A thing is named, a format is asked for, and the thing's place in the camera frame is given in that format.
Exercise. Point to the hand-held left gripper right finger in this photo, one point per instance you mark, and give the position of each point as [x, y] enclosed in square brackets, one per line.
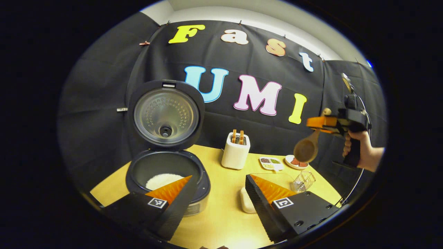
[261, 211]

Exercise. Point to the white rice heap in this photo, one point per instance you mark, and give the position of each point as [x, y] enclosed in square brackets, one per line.
[161, 180]

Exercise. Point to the white rice container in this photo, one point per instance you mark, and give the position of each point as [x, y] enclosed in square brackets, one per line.
[246, 202]

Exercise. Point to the wooden spoon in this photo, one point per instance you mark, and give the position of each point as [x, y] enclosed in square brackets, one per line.
[306, 148]

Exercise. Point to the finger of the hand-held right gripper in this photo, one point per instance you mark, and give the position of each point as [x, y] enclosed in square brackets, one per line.
[330, 130]
[320, 121]

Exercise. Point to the white round plate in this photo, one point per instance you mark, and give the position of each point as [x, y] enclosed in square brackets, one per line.
[289, 162]

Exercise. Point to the white toaster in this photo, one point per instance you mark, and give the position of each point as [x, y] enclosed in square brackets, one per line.
[235, 155]

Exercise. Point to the dark grey rice cooker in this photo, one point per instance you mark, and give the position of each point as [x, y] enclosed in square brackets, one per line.
[166, 117]

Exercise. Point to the white divided bean dish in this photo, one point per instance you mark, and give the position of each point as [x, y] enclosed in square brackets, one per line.
[270, 163]

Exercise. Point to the red meat piece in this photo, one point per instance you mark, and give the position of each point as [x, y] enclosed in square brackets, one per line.
[295, 161]
[303, 164]

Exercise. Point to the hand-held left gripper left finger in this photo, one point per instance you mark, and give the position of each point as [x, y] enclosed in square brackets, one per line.
[176, 212]

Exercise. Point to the toast bread slice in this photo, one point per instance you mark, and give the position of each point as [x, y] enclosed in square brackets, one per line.
[241, 137]
[234, 136]

